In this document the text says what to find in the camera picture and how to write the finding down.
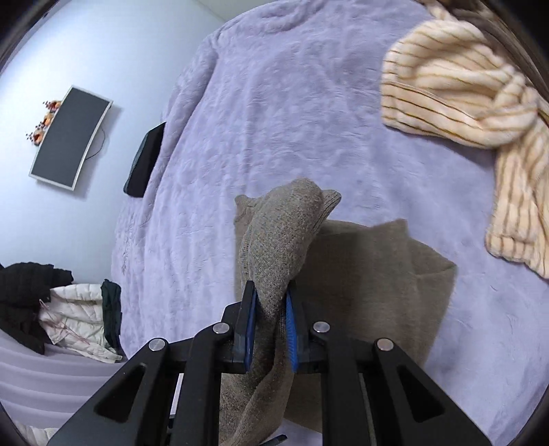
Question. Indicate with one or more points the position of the taupe knit sweater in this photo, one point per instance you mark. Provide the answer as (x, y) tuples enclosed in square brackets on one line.
[(274, 240)]

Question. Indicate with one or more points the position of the black knit garment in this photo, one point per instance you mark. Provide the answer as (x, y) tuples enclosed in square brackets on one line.
[(23, 291)]

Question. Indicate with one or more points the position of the white quilted jacket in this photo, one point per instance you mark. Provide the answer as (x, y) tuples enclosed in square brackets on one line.
[(73, 313)]

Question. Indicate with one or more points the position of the lavender plush blanket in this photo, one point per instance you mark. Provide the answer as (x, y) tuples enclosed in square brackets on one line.
[(300, 107)]

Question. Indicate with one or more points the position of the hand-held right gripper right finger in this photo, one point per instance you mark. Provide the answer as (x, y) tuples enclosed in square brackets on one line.
[(291, 336)]

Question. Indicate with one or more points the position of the dark green garment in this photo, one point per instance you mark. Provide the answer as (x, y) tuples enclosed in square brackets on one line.
[(111, 313)]

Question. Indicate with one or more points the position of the black flat device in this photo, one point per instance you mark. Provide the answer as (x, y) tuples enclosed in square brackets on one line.
[(143, 161)]

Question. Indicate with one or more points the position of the orange flower wall decoration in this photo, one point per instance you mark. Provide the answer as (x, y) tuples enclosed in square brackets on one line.
[(45, 122)]

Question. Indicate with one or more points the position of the cream striped fleece garment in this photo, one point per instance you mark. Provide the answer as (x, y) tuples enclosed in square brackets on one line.
[(450, 85)]

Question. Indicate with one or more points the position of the wall-mounted monitor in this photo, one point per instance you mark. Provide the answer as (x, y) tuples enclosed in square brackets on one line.
[(70, 137)]

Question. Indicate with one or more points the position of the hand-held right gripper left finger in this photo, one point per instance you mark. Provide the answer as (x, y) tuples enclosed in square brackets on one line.
[(248, 330)]

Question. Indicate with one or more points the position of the lavender ribbed bedding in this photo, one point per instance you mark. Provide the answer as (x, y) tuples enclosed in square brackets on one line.
[(51, 381)]

